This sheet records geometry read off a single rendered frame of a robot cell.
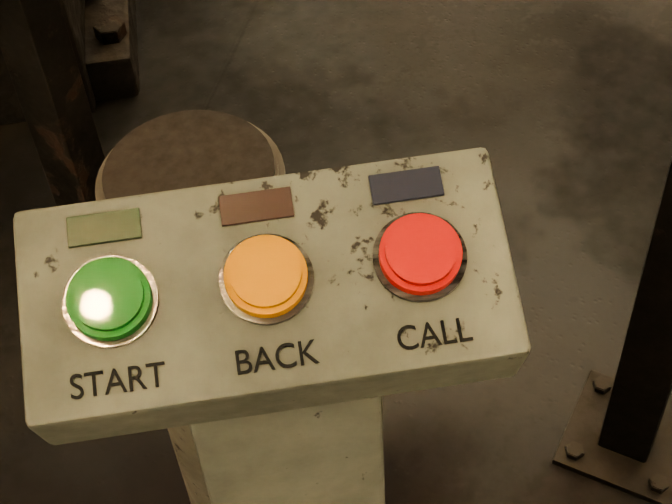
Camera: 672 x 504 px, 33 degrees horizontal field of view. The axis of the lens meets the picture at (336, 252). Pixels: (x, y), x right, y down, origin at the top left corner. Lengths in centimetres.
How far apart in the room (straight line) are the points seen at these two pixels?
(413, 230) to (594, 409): 69
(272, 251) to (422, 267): 7
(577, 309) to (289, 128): 45
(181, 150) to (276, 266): 21
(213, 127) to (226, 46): 88
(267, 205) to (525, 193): 86
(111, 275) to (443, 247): 16
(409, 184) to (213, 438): 16
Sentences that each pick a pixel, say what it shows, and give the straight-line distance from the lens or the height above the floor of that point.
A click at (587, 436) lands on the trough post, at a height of 1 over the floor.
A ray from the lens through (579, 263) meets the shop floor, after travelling 134.
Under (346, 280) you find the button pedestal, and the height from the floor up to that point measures 60.
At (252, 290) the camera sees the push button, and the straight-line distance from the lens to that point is 53.
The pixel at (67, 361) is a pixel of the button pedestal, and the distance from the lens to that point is 55.
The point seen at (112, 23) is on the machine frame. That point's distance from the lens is 154.
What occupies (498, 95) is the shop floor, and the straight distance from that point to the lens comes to 152.
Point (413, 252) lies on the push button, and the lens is 54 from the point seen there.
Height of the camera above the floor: 103
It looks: 50 degrees down
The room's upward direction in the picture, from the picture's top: 4 degrees counter-clockwise
